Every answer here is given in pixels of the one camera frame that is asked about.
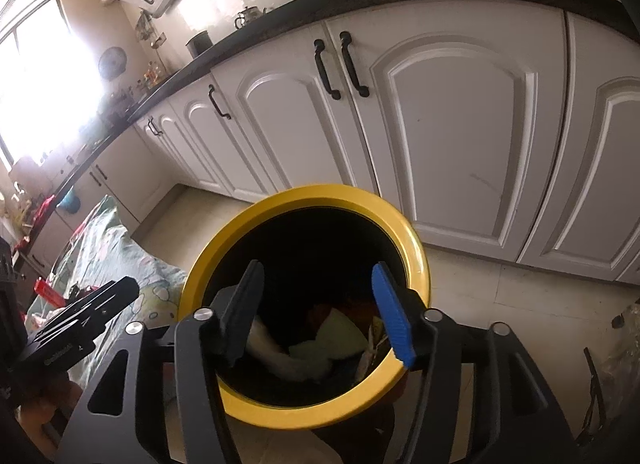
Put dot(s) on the bright window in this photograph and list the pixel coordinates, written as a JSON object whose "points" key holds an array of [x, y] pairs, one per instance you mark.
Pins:
{"points": [[40, 83]]}

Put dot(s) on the blue hanging pouch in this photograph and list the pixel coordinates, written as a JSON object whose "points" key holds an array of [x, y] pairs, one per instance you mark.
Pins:
{"points": [[67, 201]]}

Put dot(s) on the clear plastic bag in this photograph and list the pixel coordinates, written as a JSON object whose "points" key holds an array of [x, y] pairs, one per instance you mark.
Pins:
{"points": [[620, 344]]}

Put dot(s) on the metal teapot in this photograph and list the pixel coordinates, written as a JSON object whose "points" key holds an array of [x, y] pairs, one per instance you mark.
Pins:
{"points": [[250, 16]]}

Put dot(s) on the red can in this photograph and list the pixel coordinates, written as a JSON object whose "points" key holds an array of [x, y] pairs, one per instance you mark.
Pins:
{"points": [[47, 291]]}

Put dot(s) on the yellow oil bottle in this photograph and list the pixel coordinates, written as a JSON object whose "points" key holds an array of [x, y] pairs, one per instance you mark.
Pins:
{"points": [[152, 74]]}

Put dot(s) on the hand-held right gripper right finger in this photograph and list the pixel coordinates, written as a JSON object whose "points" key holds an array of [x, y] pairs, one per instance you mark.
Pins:
{"points": [[392, 314]]}

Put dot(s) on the small hanging utensil rack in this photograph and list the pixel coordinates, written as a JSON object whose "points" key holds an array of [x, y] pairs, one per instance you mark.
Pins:
{"points": [[147, 28]]}

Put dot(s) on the person's left hand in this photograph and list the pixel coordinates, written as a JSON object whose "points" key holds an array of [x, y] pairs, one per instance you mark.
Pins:
{"points": [[45, 399]]}

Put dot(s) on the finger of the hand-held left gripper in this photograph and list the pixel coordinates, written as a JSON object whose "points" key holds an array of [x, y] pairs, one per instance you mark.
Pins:
{"points": [[115, 296], [75, 308]]}

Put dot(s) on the printed cartoon blanket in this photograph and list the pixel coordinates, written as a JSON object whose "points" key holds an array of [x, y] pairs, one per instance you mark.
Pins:
{"points": [[125, 254]]}

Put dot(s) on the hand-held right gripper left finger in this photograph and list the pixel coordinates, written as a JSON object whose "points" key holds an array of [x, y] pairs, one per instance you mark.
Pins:
{"points": [[245, 304]]}

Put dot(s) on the red cloth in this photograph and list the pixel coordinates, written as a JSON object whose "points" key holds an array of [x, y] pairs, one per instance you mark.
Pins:
{"points": [[42, 209]]}

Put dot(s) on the small round fan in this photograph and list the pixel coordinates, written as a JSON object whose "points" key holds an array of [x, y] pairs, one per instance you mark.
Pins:
{"points": [[111, 62]]}

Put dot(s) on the gold foil wrapper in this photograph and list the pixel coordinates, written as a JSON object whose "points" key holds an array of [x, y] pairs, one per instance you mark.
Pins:
{"points": [[372, 344]]}

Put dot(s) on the black canister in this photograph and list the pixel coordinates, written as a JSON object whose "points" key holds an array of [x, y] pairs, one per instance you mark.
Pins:
{"points": [[200, 43]]}

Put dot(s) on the yellow rimmed trash bin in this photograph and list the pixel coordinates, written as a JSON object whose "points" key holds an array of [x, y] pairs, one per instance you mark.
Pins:
{"points": [[320, 194]]}

